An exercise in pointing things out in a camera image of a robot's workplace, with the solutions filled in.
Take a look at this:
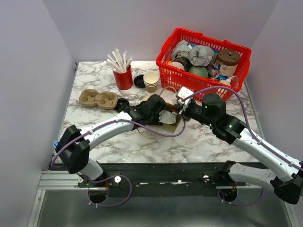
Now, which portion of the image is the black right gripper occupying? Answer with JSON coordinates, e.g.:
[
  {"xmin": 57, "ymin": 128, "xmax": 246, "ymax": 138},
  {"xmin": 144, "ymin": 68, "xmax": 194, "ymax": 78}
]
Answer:
[{"xmin": 172, "ymin": 100, "xmax": 215, "ymax": 128}]

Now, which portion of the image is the beige paper bag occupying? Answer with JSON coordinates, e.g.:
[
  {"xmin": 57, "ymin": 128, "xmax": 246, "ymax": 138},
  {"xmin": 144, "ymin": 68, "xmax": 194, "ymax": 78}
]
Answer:
[{"xmin": 149, "ymin": 86, "xmax": 185, "ymax": 135}]

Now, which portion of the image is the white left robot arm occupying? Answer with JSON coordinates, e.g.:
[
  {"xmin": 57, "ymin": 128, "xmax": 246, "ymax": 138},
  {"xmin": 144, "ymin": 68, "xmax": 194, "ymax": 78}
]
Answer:
[{"xmin": 54, "ymin": 94, "xmax": 166, "ymax": 187}]

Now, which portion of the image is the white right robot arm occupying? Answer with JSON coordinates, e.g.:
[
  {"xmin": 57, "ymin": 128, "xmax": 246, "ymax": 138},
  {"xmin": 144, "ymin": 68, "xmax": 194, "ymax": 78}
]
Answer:
[{"xmin": 177, "ymin": 91, "xmax": 303, "ymax": 204}]

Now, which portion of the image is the black lid near basket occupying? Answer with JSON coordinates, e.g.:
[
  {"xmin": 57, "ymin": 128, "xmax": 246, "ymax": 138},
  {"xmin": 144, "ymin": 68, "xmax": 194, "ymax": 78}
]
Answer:
[{"xmin": 134, "ymin": 75, "xmax": 145, "ymax": 88}]

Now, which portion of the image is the stack of paper cups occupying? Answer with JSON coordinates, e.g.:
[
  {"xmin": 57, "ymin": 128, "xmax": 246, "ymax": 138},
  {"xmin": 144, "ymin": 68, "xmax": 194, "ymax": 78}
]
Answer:
[{"xmin": 143, "ymin": 71, "xmax": 159, "ymax": 93}]

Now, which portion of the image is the red straw holder cup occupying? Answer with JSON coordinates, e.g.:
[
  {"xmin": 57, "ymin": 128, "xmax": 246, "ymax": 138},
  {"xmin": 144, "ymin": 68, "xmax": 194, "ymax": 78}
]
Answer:
[{"xmin": 113, "ymin": 66, "xmax": 133, "ymax": 90}]

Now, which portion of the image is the cardboard cup carrier tray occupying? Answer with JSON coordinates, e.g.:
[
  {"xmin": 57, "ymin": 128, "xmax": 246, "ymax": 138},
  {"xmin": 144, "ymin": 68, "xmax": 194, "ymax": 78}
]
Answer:
[{"xmin": 79, "ymin": 89, "xmax": 118, "ymax": 110}]

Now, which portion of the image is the green round melon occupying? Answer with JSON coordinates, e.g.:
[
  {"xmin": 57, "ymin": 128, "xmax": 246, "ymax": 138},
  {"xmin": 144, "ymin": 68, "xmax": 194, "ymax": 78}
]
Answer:
[{"xmin": 188, "ymin": 66, "xmax": 209, "ymax": 79}]

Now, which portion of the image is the dark printed jar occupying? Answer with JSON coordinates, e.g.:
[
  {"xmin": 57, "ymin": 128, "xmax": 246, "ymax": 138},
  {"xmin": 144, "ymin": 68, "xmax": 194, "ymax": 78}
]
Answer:
[{"xmin": 169, "ymin": 57, "xmax": 192, "ymax": 71}]

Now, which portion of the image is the red plastic shopping basket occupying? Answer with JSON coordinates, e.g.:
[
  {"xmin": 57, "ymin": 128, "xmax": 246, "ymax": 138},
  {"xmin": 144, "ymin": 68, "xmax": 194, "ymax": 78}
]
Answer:
[{"xmin": 156, "ymin": 27, "xmax": 251, "ymax": 93}]

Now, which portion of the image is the grey crumpled bag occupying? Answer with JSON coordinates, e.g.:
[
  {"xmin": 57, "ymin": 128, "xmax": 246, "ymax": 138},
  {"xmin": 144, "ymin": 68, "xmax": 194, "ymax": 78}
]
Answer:
[{"xmin": 188, "ymin": 45, "xmax": 214, "ymax": 67}]

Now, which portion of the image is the white wrapped straws bundle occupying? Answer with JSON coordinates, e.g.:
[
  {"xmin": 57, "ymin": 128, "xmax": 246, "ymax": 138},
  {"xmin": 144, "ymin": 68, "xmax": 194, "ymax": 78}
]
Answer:
[{"xmin": 106, "ymin": 48, "xmax": 133, "ymax": 73}]

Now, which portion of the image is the brown lidded round container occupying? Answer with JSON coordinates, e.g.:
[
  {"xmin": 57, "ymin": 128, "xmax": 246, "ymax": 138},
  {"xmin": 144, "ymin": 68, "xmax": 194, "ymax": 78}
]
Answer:
[{"xmin": 216, "ymin": 48, "xmax": 241, "ymax": 76}]

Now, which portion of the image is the clear plastic water bottle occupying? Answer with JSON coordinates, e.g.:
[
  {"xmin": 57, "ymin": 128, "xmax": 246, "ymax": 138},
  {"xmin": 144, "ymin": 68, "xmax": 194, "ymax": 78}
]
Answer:
[{"xmin": 53, "ymin": 141, "xmax": 60, "ymax": 155}]

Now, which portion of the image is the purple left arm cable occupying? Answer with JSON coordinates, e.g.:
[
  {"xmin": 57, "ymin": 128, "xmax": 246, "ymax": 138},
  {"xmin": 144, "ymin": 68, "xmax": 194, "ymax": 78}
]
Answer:
[{"xmin": 51, "ymin": 117, "xmax": 187, "ymax": 209}]

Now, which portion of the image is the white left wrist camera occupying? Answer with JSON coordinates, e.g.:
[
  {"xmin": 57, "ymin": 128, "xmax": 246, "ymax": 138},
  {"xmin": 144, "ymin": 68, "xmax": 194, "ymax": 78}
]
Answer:
[{"xmin": 159, "ymin": 110, "xmax": 177, "ymax": 124}]

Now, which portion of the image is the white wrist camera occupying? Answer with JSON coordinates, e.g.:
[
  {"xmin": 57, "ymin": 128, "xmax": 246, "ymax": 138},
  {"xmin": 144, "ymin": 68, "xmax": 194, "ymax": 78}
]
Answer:
[
  {"xmin": 159, "ymin": 110, "xmax": 177, "ymax": 124},
  {"xmin": 176, "ymin": 87, "xmax": 193, "ymax": 114}
]

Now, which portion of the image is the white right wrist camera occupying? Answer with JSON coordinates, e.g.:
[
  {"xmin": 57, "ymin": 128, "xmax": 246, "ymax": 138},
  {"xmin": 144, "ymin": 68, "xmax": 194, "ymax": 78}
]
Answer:
[{"xmin": 176, "ymin": 87, "xmax": 193, "ymax": 114}]

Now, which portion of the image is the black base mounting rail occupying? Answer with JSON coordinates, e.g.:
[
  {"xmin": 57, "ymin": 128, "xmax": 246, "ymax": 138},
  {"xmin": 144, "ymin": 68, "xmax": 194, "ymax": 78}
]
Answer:
[{"xmin": 77, "ymin": 161, "xmax": 247, "ymax": 202}]

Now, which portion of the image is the aluminium frame rail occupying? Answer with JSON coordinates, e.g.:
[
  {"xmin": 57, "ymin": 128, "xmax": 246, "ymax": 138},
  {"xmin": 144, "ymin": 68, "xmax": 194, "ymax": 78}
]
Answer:
[{"xmin": 38, "ymin": 171, "xmax": 78, "ymax": 190}]

